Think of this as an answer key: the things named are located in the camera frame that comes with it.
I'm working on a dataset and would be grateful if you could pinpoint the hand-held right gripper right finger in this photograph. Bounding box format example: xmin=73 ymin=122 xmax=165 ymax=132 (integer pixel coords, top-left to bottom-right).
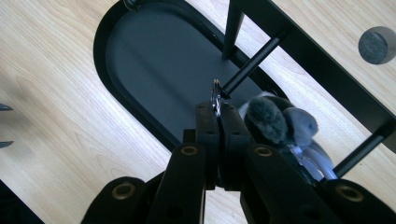
xmin=219 ymin=103 xmax=344 ymax=224

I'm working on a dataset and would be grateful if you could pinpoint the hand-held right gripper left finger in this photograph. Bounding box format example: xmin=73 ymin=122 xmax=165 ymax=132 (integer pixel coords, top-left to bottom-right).
xmin=145 ymin=101 xmax=220 ymax=224

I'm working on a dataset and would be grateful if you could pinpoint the black plush toy keychain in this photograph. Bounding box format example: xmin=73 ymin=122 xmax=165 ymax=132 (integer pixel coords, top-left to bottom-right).
xmin=210 ymin=78 xmax=339 ymax=185

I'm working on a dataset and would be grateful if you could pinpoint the black key rack with tray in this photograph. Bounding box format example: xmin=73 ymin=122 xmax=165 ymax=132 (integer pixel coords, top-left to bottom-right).
xmin=92 ymin=0 xmax=396 ymax=181

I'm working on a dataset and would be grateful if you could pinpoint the small grey cylinder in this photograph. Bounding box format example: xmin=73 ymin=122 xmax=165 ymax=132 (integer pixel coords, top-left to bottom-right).
xmin=358 ymin=25 xmax=396 ymax=66

